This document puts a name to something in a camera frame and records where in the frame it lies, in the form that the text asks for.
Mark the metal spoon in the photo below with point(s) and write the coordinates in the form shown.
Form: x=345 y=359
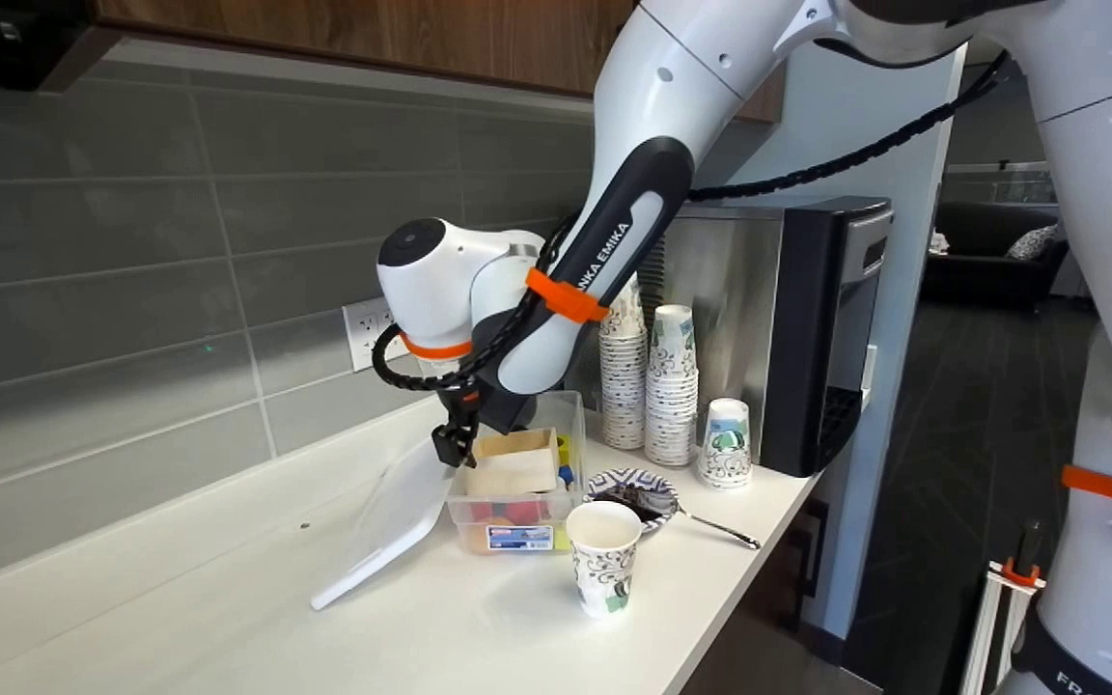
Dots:
x=720 y=525

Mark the red toy block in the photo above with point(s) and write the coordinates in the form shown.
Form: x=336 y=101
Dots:
x=511 y=510

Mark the wooden cabinet door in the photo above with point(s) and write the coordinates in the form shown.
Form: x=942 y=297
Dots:
x=387 y=41

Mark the dark sofa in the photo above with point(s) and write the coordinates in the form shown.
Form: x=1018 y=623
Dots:
x=984 y=273

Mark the white wall outlet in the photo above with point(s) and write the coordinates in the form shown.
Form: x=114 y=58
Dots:
x=365 y=339

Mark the foil dish with dark food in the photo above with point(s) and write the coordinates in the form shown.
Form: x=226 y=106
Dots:
x=635 y=494

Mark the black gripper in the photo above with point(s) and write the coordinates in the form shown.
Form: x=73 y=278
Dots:
x=467 y=415

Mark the printed paper cup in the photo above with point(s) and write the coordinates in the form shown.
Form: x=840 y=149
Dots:
x=603 y=563

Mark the small upturned paper cup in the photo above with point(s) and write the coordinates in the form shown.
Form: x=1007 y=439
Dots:
x=726 y=444

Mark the black and silver coffee machine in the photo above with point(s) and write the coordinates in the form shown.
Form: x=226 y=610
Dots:
x=827 y=335

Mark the tall stack of paper cups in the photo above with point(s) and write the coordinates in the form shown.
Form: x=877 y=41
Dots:
x=624 y=372
x=674 y=393

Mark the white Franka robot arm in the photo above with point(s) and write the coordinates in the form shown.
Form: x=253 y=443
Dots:
x=713 y=64

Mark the small wooden box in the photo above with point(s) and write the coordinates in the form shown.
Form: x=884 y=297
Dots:
x=520 y=463

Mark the clear plastic storage container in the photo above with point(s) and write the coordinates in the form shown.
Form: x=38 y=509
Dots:
x=520 y=515

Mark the white tall side panel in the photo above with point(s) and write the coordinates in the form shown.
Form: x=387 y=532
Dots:
x=898 y=426

